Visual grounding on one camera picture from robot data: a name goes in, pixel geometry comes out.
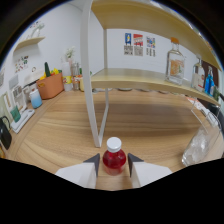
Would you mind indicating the red wall poster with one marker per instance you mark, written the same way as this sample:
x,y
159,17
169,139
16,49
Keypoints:
x,y
138,45

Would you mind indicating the blue wall poster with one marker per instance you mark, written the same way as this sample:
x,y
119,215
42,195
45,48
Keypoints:
x,y
128,43

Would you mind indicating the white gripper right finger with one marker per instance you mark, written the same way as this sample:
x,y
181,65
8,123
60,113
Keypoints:
x,y
148,173

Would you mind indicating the clear glass with ice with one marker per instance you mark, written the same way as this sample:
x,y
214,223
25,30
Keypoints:
x,y
200,145

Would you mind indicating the orange storage basket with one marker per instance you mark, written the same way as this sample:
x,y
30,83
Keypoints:
x,y
50,86

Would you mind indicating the white-framed wooden shelf rack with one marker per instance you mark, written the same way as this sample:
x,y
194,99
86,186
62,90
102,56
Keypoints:
x,y
133,78

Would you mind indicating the multicolour wall poster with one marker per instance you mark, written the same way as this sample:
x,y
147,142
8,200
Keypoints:
x,y
150,46

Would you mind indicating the small red liquid bottle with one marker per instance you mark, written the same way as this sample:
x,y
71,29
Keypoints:
x,y
114,160

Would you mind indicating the white figurine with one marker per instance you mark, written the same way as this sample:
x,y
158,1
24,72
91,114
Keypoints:
x,y
36,30

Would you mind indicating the white kitchen scale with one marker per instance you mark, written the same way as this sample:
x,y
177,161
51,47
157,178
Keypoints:
x,y
22,120

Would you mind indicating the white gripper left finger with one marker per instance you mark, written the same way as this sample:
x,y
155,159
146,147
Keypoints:
x,y
80,173

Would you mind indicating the wooden wall shelf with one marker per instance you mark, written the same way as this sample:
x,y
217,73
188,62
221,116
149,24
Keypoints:
x,y
30,41

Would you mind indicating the blue liquid bottle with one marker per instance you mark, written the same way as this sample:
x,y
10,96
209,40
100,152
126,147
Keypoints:
x,y
209,85

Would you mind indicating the blue and white cup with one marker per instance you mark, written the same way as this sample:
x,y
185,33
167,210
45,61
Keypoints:
x,y
36,99

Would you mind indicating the white picture frame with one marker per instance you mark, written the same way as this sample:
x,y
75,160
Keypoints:
x,y
18,98

